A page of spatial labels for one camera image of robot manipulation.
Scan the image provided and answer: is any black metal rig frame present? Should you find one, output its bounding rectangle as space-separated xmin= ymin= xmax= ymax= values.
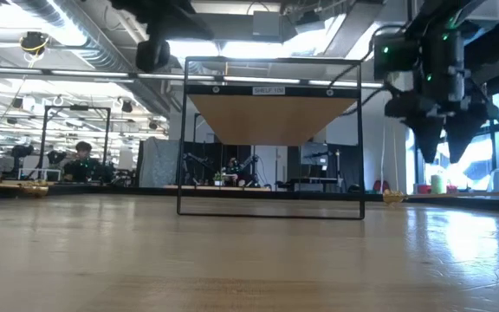
xmin=38 ymin=105 xmax=113 ymax=181

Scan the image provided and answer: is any yellow black cable reel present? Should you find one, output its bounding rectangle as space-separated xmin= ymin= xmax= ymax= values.
xmin=18 ymin=30 xmax=51 ymax=57

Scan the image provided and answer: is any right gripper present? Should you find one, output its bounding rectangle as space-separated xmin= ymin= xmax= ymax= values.
xmin=383 ymin=81 xmax=499 ymax=165

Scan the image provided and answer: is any linear light strip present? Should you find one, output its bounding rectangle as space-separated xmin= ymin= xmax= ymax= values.
xmin=0 ymin=67 xmax=385 ymax=89

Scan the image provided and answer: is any black frame wooden shelf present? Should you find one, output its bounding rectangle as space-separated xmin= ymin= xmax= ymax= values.
xmin=176 ymin=55 xmax=366 ymax=221

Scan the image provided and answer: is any black aluminium table frame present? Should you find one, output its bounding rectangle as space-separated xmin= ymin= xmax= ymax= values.
xmin=0 ymin=184 xmax=499 ymax=214

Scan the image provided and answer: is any silver ventilation duct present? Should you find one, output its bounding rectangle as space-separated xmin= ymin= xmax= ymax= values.
xmin=10 ymin=0 xmax=172 ymax=116

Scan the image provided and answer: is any grey fabric partition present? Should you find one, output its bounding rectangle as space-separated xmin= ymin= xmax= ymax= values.
xmin=138 ymin=137 xmax=181 ymax=188

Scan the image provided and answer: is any black camera cable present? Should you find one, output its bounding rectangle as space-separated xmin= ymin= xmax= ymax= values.
xmin=330 ymin=23 xmax=406 ymax=117

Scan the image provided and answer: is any grey ceiling box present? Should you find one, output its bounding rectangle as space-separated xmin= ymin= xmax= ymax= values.
xmin=252 ymin=10 xmax=282 ymax=37

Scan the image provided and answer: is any pale green cylinder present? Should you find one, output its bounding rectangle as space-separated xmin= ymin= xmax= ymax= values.
xmin=430 ymin=173 xmax=448 ymax=195

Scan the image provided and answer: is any person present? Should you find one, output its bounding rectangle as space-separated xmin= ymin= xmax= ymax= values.
xmin=62 ymin=140 xmax=103 ymax=183

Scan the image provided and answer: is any monitor on stand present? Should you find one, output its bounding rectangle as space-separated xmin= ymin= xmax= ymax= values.
xmin=290 ymin=141 xmax=340 ymax=192

